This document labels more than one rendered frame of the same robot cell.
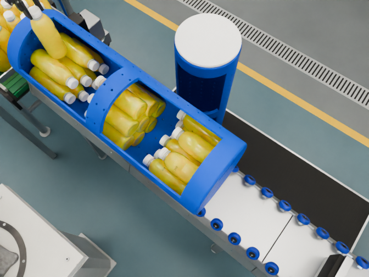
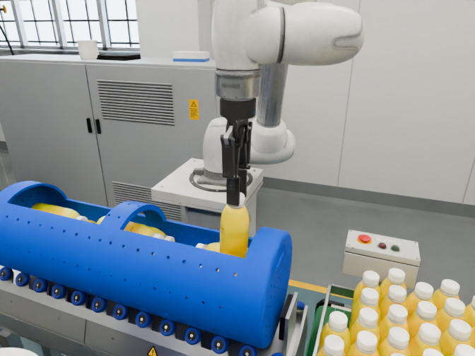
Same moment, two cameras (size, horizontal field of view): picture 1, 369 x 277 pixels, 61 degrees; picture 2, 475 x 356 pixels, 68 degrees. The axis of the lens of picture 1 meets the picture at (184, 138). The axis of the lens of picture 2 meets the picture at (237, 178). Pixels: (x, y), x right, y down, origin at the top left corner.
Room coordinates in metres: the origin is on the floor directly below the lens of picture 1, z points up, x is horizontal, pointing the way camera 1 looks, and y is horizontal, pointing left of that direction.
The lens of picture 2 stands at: (1.45, 0.25, 1.69)
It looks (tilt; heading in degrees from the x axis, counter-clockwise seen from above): 23 degrees down; 162
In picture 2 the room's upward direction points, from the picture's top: straight up
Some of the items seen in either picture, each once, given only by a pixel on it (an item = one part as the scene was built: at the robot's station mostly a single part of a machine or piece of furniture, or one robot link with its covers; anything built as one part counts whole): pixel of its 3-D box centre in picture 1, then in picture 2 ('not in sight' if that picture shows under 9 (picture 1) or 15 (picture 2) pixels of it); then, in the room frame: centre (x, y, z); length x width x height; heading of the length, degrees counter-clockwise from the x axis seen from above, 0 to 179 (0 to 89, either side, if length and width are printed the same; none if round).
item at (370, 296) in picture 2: not in sight; (370, 295); (0.90, 0.76, 1.09); 0.04 x 0.04 x 0.02
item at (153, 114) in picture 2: not in sight; (117, 143); (-1.78, 0.14, 0.72); 2.15 x 0.54 x 1.45; 53
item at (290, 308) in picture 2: not in sight; (288, 323); (0.83, 0.58, 0.99); 0.10 x 0.02 x 0.12; 141
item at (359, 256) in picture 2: not in sight; (379, 257); (0.73, 0.92, 1.05); 0.20 x 0.10 x 0.10; 51
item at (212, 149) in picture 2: not in sight; (223, 143); (0.01, 0.64, 1.22); 0.18 x 0.16 x 0.22; 75
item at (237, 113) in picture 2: not in sight; (237, 119); (0.75, 0.47, 1.51); 0.08 x 0.07 x 0.09; 141
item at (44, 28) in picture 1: (48, 34); (234, 234); (0.74, 0.47, 1.22); 0.07 x 0.07 x 0.19
